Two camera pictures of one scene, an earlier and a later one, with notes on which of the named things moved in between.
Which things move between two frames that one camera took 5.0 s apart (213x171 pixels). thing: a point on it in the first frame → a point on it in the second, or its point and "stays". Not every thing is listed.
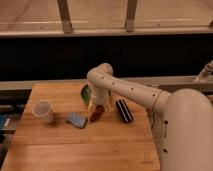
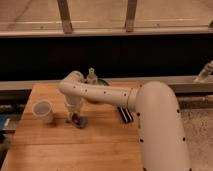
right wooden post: (131, 15) stays
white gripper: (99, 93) → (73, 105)
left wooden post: (65, 17) stays
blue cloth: (76, 119) stays
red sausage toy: (97, 113) → (75, 118)
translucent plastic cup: (44, 110) stays
